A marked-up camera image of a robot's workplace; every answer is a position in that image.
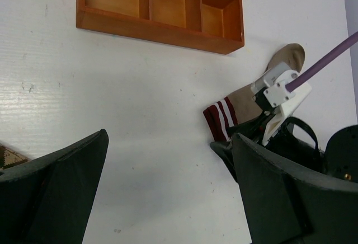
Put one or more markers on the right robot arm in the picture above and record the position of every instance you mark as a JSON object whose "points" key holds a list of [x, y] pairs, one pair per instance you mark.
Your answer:
{"points": [[338, 160]]}

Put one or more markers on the tan sock with maroon cuff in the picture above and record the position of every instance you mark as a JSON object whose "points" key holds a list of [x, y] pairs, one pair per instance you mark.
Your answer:
{"points": [[239, 107]]}

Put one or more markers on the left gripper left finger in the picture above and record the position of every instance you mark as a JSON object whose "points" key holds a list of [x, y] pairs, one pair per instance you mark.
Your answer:
{"points": [[49, 199]]}

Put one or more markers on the brown argyle sock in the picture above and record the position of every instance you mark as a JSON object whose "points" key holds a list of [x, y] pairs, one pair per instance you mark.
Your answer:
{"points": [[10, 158]]}

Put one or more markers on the orange wooden compartment tray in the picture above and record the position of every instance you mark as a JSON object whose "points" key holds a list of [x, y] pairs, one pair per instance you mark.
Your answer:
{"points": [[210, 25]]}

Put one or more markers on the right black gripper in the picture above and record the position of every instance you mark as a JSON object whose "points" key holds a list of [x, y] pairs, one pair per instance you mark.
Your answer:
{"points": [[283, 143]]}

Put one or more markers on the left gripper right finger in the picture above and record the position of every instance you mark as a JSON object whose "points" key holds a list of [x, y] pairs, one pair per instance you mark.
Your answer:
{"points": [[285, 202]]}

